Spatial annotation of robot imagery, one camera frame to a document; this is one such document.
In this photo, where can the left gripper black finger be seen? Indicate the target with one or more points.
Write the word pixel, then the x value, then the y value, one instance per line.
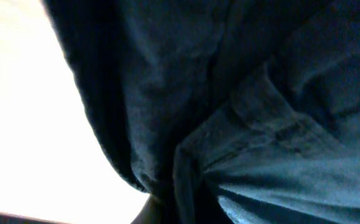
pixel 151 213

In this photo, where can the navy blue shorts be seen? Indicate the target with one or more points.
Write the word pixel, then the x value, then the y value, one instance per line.
pixel 225 111

